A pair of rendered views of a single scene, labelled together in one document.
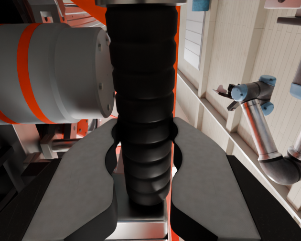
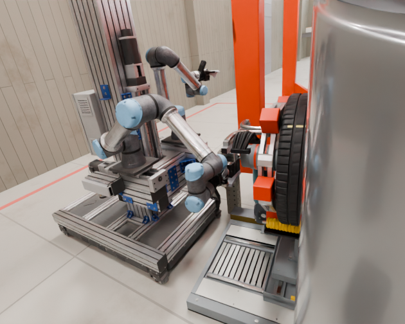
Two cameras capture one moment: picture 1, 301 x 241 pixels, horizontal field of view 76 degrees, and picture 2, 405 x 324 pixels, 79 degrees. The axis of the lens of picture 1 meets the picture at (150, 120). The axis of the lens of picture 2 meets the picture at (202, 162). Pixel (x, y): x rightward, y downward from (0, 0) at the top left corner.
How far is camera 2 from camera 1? 1.24 m
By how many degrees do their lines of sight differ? 61
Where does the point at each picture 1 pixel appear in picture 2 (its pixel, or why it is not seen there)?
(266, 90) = (189, 91)
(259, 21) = (195, 62)
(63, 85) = (247, 162)
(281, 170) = (167, 62)
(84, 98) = (243, 159)
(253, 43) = (193, 40)
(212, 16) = not seen: hidden behind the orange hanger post
